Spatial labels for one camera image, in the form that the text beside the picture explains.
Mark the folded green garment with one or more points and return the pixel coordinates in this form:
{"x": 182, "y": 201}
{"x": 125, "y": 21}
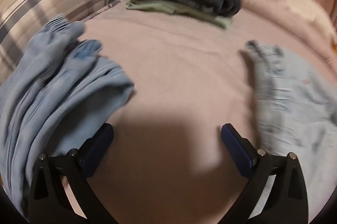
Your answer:
{"x": 163, "y": 7}

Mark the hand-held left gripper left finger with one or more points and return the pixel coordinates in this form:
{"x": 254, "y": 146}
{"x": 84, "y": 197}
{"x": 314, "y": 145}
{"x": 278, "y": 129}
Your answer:
{"x": 97, "y": 150}

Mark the white goose plush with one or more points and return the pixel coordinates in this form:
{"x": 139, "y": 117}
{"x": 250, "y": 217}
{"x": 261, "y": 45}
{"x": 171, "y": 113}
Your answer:
{"x": 297, "y": 0}

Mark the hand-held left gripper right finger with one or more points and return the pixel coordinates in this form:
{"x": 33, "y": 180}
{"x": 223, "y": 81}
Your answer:
{"x": 237, "y": 150}

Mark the pink bed sheet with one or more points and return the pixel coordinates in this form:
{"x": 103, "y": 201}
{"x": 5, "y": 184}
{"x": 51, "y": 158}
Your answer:
{"x": 171, "y": 68}

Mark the folded blue pants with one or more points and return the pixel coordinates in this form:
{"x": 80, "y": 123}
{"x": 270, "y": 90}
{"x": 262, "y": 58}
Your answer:
{"x": 65, "y": 87}

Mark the light blue denim pants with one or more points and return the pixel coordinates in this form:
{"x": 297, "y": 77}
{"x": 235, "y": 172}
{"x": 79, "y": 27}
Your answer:
{"x": 289, "y": 97}

